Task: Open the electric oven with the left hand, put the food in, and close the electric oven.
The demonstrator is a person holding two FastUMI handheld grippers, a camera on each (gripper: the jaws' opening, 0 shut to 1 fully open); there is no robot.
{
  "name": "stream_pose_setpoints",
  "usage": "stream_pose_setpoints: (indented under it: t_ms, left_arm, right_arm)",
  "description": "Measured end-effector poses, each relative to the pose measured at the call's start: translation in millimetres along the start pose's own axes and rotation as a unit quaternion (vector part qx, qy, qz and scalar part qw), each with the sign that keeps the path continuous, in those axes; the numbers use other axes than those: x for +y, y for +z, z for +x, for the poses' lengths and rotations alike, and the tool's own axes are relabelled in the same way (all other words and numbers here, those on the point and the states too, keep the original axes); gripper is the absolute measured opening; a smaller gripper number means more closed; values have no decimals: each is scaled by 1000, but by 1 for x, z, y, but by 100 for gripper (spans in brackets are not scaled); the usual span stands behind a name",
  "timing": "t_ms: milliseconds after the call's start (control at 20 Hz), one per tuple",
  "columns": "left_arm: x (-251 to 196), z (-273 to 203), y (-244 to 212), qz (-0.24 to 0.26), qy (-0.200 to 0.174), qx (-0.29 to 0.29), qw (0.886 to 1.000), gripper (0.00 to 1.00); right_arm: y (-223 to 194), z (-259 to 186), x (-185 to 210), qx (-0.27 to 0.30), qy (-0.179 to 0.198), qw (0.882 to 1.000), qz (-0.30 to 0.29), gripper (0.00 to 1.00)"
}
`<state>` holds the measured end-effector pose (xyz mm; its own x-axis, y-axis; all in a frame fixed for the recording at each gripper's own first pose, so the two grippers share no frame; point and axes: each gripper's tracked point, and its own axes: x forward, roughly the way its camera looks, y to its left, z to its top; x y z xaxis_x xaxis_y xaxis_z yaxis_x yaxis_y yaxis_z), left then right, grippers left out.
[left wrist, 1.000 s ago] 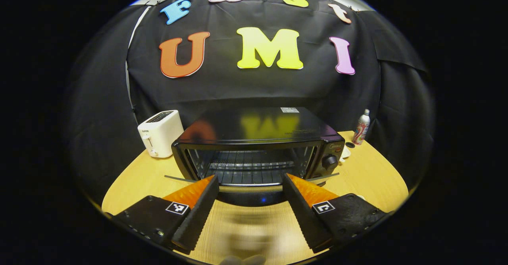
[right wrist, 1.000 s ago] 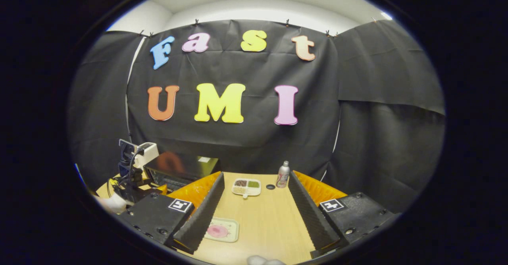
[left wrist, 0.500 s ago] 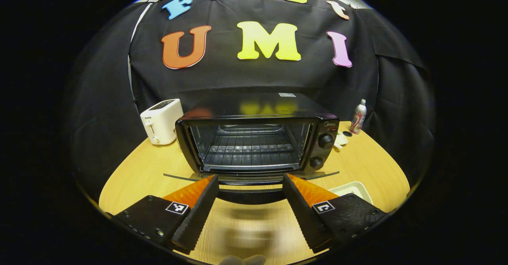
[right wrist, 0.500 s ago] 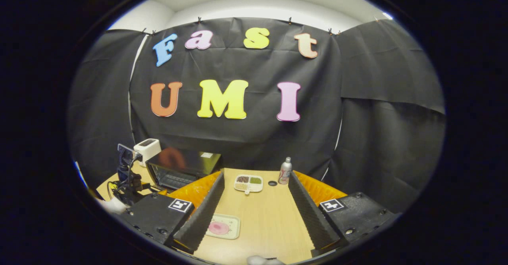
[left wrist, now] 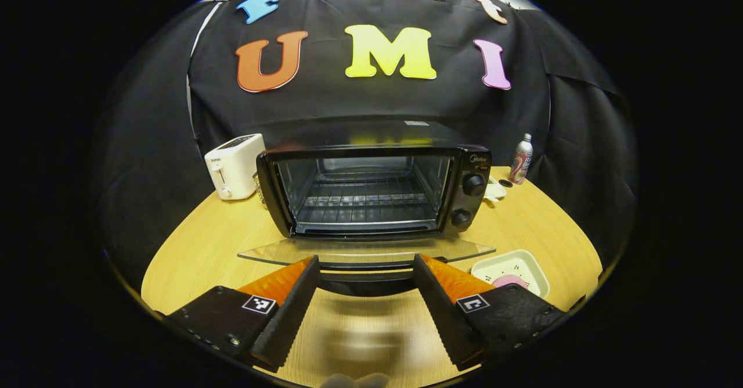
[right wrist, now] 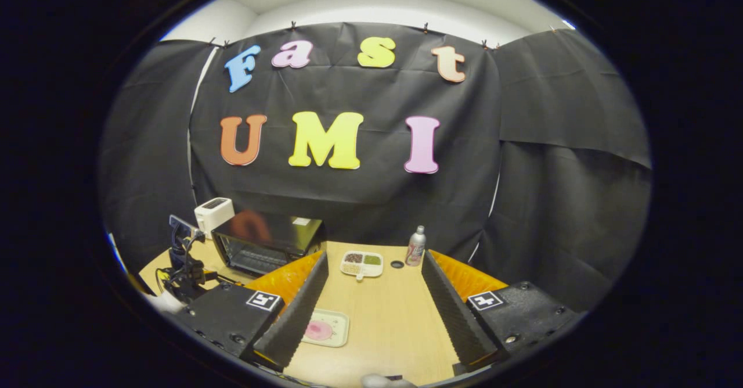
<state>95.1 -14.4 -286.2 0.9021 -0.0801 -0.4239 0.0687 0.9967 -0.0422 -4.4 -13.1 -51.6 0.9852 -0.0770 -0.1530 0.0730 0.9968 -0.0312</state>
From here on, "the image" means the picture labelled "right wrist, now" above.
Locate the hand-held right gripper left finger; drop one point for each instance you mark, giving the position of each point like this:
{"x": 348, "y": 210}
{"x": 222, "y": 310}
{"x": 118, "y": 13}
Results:
{"x": 290, "y": 318}

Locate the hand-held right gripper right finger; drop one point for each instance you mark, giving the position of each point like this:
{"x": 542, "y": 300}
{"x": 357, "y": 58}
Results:
{"x": 453, "y": 312}

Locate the pink ham slice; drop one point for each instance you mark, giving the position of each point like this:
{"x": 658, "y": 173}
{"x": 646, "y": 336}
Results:
{"x": 319, "y": 331}

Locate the white square plate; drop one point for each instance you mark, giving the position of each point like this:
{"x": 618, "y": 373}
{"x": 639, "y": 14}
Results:
{"x": 339, "y": 333}

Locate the black electric oven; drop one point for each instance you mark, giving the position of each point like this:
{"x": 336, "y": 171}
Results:
{"x": 278, "y": 231}

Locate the white toaster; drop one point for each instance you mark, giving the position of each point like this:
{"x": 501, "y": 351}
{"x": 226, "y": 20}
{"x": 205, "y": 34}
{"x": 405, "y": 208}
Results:
{"x": 212, "y": 214}

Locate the silver spray bottle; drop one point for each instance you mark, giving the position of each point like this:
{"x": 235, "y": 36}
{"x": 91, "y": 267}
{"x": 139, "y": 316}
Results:
{"x": 415, "y": 248}

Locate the white divided bean tray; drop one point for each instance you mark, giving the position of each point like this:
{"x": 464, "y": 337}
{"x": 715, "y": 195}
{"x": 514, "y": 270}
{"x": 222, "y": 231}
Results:
{"x": 361, "y": 263}

